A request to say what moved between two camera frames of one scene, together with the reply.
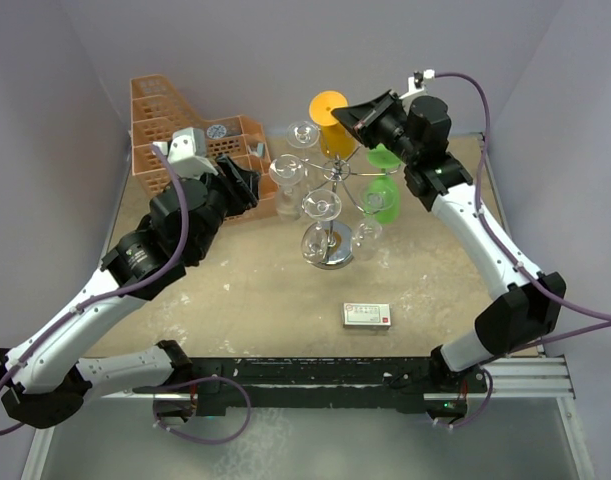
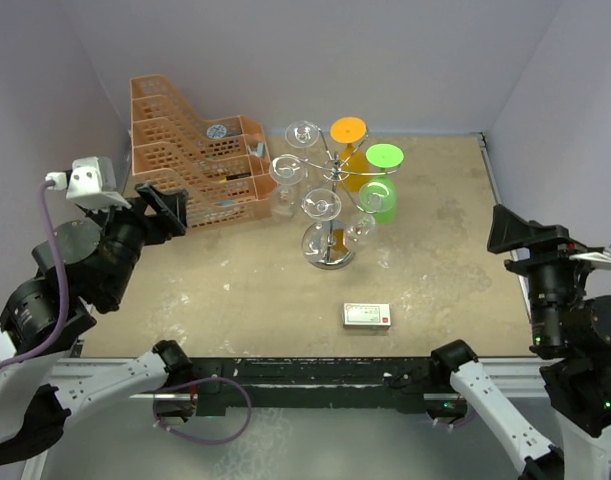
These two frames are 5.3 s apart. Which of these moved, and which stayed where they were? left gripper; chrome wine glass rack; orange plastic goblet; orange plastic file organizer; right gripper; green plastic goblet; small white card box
Moved: right gripper; left gripper; orange plastic goblet
Stayed: small white card box; orange plastic file organizer; green plastic goblet; chrome wine glass rack
